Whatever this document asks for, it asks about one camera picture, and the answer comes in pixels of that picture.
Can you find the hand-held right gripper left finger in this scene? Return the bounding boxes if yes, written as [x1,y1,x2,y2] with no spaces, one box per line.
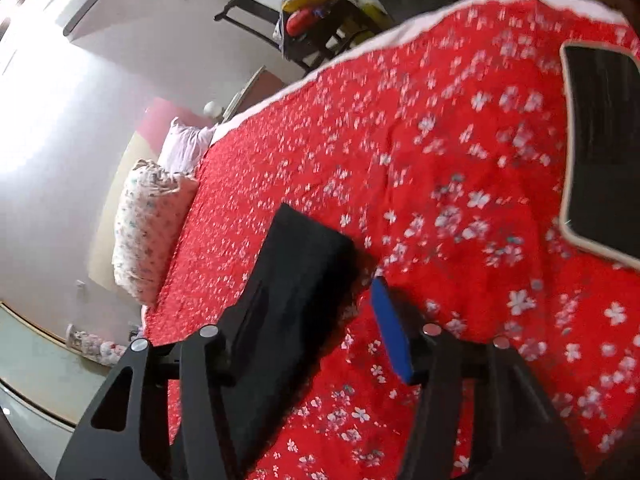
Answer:
[55,325,247,480]

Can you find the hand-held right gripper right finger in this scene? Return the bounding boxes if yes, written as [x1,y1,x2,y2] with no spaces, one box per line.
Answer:
[371,277,587,480]

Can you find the black pants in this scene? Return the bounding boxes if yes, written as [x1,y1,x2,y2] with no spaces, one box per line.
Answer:
[220,203,375,480]

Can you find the floral slippers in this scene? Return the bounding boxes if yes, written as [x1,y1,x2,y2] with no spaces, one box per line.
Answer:
[65,323,126,367]

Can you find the white floral pillow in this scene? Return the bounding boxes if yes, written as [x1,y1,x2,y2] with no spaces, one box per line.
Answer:
[111,158,200,307]

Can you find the red floral blanket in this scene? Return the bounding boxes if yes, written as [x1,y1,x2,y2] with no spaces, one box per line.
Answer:
[141,0,640,480]

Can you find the pale pink pillow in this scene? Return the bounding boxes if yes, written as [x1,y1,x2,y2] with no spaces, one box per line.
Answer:
[158,117,219,177]

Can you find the black mat with beige trim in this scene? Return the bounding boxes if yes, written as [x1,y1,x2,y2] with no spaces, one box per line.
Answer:
[558,40,640,269]

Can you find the red bag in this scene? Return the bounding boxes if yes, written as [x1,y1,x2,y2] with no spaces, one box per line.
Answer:
[286,6,322,37]

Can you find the dark wooden chair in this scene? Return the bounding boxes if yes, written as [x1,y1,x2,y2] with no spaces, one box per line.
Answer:
[214,0,397,77]

